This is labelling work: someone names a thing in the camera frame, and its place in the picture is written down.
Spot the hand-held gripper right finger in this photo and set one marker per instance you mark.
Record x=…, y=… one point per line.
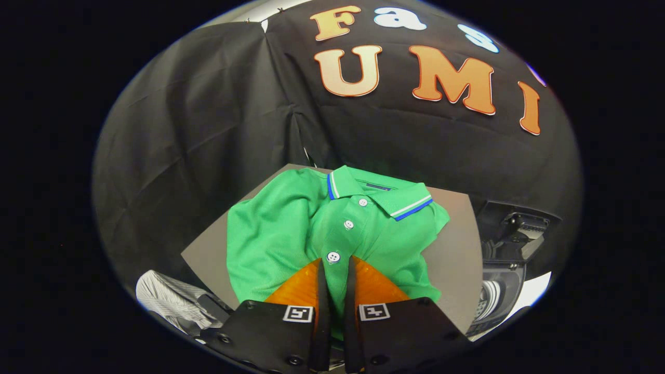
x=351, y=322

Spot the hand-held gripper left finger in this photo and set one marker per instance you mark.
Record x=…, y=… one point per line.
x=323, y=322

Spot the green polo shirt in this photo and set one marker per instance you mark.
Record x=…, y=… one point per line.
x=270, y=234

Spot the white striped cloth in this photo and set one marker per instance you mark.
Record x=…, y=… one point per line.
x=171, y=301

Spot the white flat sheet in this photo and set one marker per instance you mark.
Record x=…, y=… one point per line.
x=535, y=291

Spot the black backdrop cloth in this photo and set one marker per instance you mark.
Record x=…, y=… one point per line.
x=208, y=104

